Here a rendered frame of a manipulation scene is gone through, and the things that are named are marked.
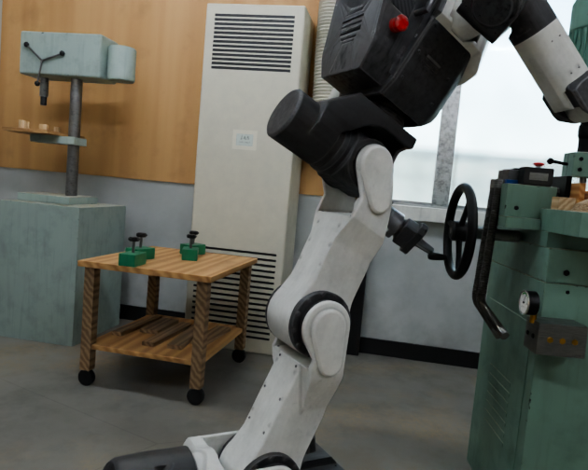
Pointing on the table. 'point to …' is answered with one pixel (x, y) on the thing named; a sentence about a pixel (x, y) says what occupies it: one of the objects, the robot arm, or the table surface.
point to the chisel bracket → (585, 166)
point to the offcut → (563, 203)
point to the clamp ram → (563, 186)
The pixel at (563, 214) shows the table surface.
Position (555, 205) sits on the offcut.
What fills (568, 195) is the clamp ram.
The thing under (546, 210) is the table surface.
